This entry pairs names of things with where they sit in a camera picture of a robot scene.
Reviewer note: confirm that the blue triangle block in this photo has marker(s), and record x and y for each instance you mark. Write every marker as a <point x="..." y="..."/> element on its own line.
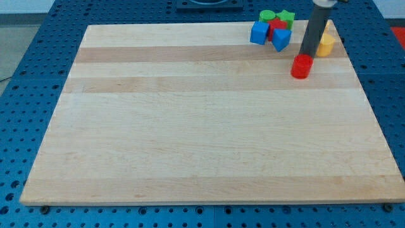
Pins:
<point x="281" y="39"/>

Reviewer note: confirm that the light wooden board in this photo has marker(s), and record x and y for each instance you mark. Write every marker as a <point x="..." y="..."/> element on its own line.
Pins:
<point x="196" y="114"/>

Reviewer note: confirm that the blue cube block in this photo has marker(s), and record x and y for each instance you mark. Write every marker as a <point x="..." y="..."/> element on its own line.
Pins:
<point x="259" y="32"/>

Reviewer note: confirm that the red cylinder block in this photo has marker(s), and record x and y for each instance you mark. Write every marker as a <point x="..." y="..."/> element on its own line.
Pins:
<point x="301" y="66"/>

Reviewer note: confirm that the green cylinder block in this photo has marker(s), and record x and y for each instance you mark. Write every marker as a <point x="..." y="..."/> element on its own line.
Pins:
<point x="266" y="15"/>

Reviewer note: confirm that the red star block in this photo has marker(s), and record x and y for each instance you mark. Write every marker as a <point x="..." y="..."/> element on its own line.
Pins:
<point x="275" y="24"/>

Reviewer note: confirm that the green star block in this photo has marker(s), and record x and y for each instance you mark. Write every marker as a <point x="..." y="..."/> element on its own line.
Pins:
<point x="287" y="17"/>

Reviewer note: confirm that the yellow cylinder block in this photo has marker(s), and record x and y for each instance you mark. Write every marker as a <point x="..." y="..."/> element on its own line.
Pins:
<point x="326" y="45"/>

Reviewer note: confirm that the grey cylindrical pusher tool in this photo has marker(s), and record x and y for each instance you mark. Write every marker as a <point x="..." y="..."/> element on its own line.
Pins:
<point x="316" y="26"/>

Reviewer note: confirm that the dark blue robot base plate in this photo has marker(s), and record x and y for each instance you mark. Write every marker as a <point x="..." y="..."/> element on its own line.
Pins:
<point x="208" y="5"/>

